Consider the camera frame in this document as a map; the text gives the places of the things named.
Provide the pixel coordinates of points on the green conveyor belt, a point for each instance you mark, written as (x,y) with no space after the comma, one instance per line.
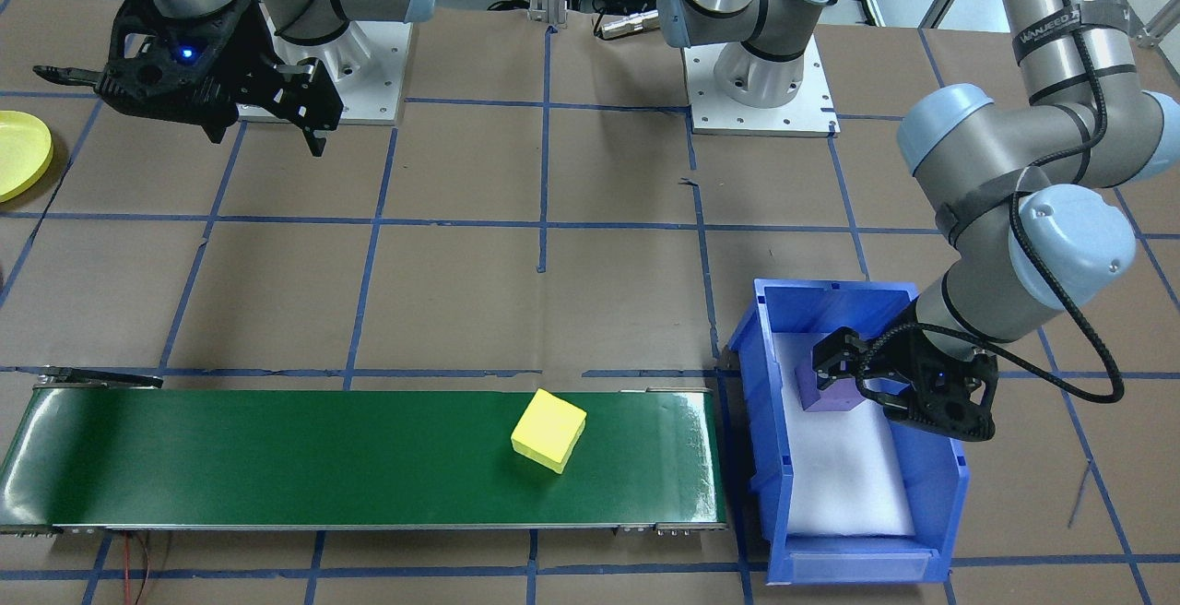
(277,457)

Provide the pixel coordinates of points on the yellow foam block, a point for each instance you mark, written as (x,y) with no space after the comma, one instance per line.
(550,430)

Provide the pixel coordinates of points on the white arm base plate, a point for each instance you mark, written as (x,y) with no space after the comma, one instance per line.
(378,88)
(710,116)

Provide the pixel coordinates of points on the arm base connector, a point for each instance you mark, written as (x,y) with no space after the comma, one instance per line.
(631,26)

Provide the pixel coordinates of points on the white foam sheet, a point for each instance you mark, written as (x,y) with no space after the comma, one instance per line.
(848,476)

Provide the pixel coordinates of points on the yellow plate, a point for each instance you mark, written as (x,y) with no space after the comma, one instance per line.
(18,158)

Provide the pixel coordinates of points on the blue plastic storage bin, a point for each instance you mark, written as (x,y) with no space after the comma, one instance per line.
(761,402)

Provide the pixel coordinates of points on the purple foam block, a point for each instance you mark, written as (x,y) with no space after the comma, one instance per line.
(830,395)

